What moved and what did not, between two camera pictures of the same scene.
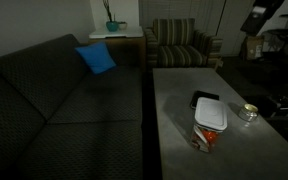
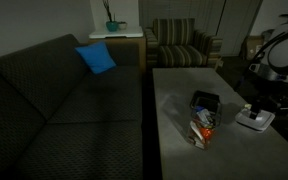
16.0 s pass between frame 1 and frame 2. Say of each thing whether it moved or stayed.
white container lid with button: moved
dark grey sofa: stayed
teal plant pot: stayed
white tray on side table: stayed
